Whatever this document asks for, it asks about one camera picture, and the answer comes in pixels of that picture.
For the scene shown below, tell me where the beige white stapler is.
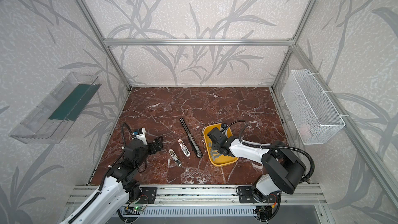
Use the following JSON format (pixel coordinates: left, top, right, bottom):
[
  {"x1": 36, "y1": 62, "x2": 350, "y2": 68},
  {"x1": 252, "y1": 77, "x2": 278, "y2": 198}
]
[{"x1": 169, "y1": 149, "x2": 182, "y2": 167}]

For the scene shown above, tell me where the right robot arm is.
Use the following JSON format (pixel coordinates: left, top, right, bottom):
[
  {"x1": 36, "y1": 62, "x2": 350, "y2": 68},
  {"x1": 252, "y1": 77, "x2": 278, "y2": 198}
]
[{"x1": 204, "y1": 125, "x2": 315, "y2": 203}]

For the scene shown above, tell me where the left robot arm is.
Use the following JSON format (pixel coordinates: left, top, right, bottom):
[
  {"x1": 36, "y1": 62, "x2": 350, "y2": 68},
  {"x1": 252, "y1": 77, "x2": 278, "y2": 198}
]
[{"x1": 62, "y1": 134, "x2": 163, "y2": 224}]

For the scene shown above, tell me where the yellow plastic tray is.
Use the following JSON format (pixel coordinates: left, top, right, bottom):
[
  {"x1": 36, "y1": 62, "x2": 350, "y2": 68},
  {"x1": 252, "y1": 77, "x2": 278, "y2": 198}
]
[{"x1": 203, "y1": 123, "x2": 238, "y2": 167}]

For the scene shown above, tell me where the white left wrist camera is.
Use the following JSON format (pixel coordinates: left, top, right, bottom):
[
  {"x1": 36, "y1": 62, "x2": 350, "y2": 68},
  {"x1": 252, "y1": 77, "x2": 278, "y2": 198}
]
[{"x1": 131, "y1": 128, "x2": 148, "y2": 145}]

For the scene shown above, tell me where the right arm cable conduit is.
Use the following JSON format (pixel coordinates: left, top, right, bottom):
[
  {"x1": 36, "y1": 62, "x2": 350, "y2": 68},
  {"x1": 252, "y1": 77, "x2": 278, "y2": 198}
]
[{"x1": 222, "y1": 120, "x2": 315, "y2": 184}]

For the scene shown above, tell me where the white slotted cable duct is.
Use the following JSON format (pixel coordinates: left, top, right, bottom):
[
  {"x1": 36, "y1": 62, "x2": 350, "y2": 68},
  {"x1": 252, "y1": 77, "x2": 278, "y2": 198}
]
[{"x1": 121, "y1": 206, "x2": 324, "y2": 218}]

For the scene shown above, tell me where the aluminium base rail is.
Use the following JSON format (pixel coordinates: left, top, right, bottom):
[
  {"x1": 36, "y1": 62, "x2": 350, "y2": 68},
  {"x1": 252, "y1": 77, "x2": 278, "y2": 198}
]
[{"x1": 62, "y1": 184, "x2": 327, "y2": 207}]

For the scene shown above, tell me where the white wire wall basket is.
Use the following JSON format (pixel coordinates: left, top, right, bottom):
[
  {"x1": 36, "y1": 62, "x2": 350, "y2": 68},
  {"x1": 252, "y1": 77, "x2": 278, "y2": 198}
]
[{"x1": 282, "y1": 69, "x2": 345, "y2": 145}]

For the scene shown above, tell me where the clear plastic wall bin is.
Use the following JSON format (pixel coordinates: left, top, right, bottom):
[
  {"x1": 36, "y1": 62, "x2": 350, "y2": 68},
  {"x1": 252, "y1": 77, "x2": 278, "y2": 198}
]
[{"x1": 9, "y1": 72, "x2": 101, "y2": 144}]

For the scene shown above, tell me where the aluminium frame crossbar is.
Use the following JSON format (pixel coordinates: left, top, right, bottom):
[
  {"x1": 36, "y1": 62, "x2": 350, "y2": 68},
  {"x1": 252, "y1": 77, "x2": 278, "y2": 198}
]
[{"x1": 104, "y1": 38, "x2": 293, "y2": 46}]

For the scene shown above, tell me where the aluminium frame corner post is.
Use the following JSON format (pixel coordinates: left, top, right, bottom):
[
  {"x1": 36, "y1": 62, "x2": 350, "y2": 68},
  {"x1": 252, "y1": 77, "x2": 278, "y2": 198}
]
[{"x1": 75, "y1": 0, "x2": 131, "y2": 90}]

